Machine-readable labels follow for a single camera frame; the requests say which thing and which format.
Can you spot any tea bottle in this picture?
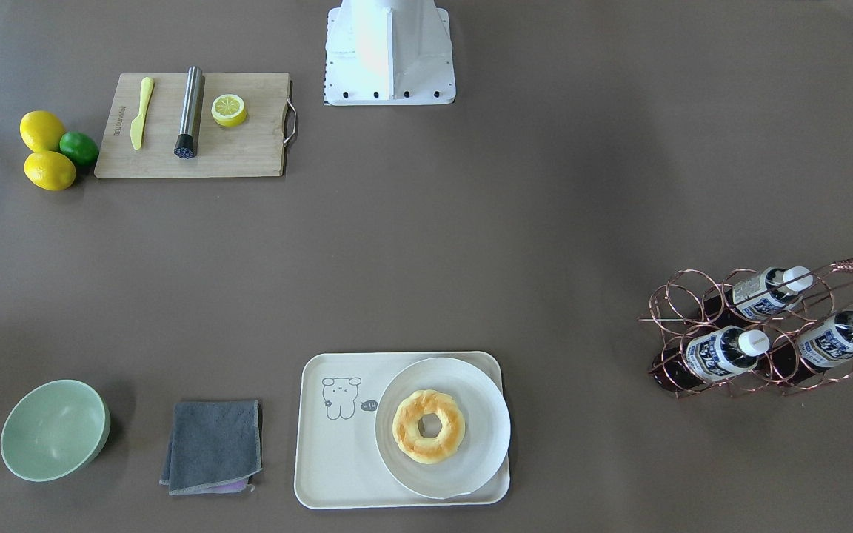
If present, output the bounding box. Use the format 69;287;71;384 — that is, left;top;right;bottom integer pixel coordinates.
649;325;772;394
756;309;853;386
697;266;814;329

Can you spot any beige tray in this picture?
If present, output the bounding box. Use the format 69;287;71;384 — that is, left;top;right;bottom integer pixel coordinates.
294;351;510;509

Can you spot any white plate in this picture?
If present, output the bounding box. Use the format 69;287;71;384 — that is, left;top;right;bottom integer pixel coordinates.
375;358;511;500

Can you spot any donut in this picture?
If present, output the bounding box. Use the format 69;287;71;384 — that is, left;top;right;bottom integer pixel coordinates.
390;390;466;465

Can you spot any wooden cutting board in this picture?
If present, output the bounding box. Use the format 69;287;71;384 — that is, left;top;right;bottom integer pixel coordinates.
93;72;297;179

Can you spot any half lemon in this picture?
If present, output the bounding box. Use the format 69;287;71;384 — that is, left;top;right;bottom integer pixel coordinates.
210;94;248;128

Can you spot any steel muddler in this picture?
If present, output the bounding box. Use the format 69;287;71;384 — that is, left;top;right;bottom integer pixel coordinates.
173;65;204;159

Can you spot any grey folded cloth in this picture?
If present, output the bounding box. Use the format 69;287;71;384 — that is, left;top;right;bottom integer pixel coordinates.
159;399;263;496

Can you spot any yellow plastic knife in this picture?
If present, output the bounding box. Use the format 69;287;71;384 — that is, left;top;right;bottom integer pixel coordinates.
130;76;155;151

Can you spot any green lime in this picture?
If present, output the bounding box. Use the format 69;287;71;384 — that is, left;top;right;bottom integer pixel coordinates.
58;131;99;168

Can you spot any whole lemon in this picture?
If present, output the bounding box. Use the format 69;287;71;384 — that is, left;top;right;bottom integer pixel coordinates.
24;151;78;191
19;110;67;152

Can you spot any green bowl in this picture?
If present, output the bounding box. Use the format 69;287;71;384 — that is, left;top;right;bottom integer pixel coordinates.
0;379;111;483

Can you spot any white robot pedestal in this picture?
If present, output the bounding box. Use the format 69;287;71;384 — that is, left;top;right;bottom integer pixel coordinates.
323;1;457;106

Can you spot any copper wire bottle rack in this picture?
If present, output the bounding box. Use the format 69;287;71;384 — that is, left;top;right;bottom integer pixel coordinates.
642;258;853;398

